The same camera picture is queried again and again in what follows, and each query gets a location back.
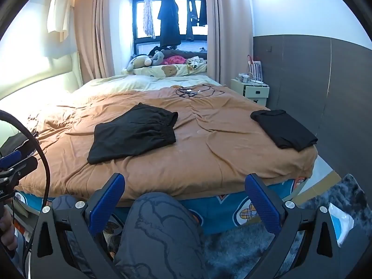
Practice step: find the person leg grey pants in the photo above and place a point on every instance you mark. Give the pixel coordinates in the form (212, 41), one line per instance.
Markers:
(160, 239)

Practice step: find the black pants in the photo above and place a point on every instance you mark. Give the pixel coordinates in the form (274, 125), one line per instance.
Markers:
(141, 129)

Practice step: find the blue cartoon bed sheet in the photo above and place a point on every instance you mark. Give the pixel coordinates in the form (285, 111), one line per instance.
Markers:
(215, 214)

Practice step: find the grey shaggy rug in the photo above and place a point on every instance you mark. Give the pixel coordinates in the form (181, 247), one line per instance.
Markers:
(232, 254)

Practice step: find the striped bag on cabinet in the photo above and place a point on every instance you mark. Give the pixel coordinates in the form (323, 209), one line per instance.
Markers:
(255, 69)

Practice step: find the cardboard sheet on floor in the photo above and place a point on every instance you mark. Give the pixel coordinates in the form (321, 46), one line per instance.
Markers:
(312, 189)

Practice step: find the hanging patterned garment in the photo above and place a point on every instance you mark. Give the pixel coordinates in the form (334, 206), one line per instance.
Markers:
(148, 25)

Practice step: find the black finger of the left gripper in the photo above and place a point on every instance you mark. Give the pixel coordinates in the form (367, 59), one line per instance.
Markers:
(23, 168)

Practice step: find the left beige curtain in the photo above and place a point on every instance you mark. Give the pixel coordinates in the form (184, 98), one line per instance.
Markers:
(93, 38)

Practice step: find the person left hand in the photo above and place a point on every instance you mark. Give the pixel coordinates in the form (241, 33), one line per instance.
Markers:
(8, 237)

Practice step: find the hanging black coat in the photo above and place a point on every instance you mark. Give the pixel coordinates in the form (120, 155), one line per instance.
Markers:
(169, 30)

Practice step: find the cream upholstered headboard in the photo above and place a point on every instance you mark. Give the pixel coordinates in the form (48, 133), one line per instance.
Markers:
(26, 93)

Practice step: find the pink garment by window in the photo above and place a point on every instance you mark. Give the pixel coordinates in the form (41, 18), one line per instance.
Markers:
(174, 60)

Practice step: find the grey plush toy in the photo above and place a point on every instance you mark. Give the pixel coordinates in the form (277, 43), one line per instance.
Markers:
(158, 58)

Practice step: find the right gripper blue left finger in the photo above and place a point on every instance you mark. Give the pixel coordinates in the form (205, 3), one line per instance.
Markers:
(51, 255)

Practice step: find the bear print pillow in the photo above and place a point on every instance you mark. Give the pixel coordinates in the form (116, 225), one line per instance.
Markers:
(167, 70)

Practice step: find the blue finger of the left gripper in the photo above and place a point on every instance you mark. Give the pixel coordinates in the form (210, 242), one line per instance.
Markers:
(10, 160)

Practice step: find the beige curtain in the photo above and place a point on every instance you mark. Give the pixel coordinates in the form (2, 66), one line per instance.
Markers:
(229, 38)
(93, 38)

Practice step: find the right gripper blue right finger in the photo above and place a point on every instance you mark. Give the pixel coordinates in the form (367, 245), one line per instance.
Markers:
(318, 252)

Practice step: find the cream bedside drawer cabinet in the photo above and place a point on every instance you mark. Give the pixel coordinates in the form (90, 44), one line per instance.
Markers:
(258, 93)

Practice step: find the right beige curtain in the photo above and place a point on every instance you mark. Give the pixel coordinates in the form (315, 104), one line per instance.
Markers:
(229, 38)

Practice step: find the folded black garment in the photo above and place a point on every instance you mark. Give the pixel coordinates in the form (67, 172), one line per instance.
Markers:
(285, 131)

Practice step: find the hanging white shirt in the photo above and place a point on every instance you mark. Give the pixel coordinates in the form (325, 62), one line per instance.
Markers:
(58, 18)

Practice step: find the beige plush toy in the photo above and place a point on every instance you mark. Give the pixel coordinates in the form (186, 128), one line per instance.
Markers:
(139, 62)

